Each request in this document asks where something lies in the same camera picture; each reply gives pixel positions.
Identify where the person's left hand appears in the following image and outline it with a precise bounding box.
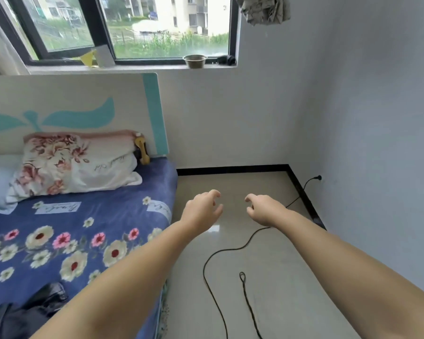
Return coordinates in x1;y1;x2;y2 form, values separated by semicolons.
180;189;224;238

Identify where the person's right hand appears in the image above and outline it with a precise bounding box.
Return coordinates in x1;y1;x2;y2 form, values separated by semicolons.
245;194;293;229

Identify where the black power cord with plug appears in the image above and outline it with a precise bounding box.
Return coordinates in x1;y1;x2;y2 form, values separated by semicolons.
202;175;323;339

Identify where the person's right forearm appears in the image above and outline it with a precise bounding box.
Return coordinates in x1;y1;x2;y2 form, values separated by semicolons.
277;210;424;339

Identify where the person's left forearm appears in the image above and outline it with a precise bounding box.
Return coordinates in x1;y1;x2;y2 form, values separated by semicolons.
30;220;200;339

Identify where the black skirting board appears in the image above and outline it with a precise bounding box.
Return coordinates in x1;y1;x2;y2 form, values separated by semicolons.
176;164;327;231

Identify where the yellow toy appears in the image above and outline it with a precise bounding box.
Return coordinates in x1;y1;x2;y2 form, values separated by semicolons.
134;133;151;166

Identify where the green lace bed skirt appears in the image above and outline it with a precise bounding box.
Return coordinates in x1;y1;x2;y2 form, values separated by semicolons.
155;278;173;339

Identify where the blue floral bed blanket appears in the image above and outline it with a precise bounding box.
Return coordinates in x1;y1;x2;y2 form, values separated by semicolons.
0;157;179;339

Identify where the floral pillow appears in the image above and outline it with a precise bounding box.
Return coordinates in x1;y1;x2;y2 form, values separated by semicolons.
6;129;143;204

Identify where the small metal bowl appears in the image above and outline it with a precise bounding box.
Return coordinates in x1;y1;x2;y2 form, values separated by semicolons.
182;54;208;69

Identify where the white card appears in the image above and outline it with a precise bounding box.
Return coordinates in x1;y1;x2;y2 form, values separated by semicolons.
93;44;116;67

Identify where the black framed window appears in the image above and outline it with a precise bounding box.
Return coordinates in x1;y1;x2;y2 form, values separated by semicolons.
0;0;242;67

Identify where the yellow paper piece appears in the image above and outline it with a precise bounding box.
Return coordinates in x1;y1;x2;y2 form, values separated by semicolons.
79;49;98;68

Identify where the grey hanging cloth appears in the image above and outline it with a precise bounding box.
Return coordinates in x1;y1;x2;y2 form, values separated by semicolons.
233;0;292;26

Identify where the light blue pillow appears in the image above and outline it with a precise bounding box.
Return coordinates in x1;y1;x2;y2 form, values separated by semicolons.
0;154;24;215

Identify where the black jacket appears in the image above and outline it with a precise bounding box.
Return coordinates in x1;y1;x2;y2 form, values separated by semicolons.
0;281;68;339

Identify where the white bed frame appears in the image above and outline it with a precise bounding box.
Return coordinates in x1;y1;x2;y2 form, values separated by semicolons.
0;73;170;159

